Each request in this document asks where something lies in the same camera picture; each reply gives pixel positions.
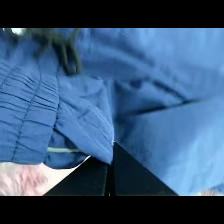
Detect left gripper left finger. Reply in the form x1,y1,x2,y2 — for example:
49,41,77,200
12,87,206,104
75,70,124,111
44,155,110,197

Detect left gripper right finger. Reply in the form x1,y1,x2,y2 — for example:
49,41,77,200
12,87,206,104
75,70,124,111
109,141,178,197

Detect blue pants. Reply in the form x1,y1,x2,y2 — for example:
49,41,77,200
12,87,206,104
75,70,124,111
0,28,224,197

